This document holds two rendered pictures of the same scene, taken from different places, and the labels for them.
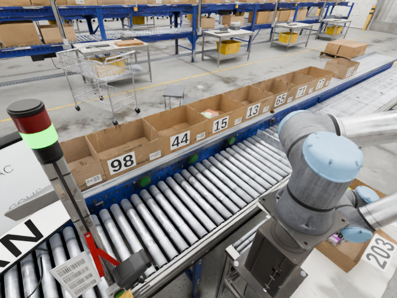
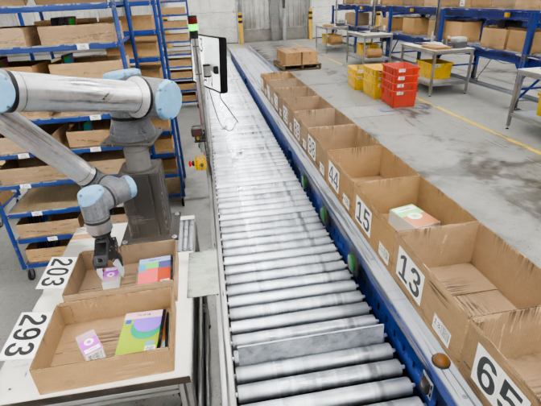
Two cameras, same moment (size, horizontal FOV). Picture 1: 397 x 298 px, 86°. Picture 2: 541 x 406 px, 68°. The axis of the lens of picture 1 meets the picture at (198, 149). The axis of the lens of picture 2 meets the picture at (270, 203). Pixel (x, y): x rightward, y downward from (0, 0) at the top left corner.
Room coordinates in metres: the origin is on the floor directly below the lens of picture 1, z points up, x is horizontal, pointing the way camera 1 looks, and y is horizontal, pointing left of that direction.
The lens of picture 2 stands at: (1.85, -1.50, 1.73)
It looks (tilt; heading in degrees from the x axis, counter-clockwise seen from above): 27 degrees down; 122
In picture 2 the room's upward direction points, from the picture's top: 3 degrees counter-clockwise
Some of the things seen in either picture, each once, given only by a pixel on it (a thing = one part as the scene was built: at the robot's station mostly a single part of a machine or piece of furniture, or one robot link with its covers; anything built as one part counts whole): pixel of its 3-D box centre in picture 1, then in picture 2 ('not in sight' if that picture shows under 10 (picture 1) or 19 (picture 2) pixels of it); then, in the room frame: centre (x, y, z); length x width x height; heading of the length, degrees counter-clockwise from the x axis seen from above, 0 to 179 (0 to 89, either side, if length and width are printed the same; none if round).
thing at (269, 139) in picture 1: (278, 145); (312, 345); (1.46, -0.68, 0.76); 0.46 x 0.01 x 0.09; 40
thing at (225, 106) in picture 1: (215, 113); (407, 219); (1.60, -0.13, 0.96); 0.39 x 0.29 x 0.17; 130
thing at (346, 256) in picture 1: (325, 223); (126, 275); (0.70, -0.73, 0.80); 0.38 x 0.28 x 0.10; 41
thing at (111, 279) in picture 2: (333, 236); (112, 279); (0.64, -0.75, 0.78); 0.10 x 0.06 x 0.05; 133
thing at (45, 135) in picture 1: (35, 126); (192, 23); (0.31, 0.29, 1.62); 0.05 x 0.05 x 0.06
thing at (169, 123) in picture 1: (176, 128); (368, 179); (1.35, 0.17, 0.96); 0.39 x 0.29 x 0.17; 130
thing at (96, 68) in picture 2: not in sight; (92, 67); (-0.42, 0.16, 1.39); 0.40 x 0.30 x 0.10; 39
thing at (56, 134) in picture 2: not in sight; (30, 137); (-0.79, -0.15, 0.99); 0.40 x 0.30 x 0.10; 38
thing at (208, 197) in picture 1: (204, 192); (270, 226); (0.95, -0.05, 0.72); 0.52 x 0.05 x 0.05; 40
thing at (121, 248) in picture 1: (119, 243); (255, 179); (0.57, 0.40, 0.72); 0.52 x 0.05 x 0.05; 40
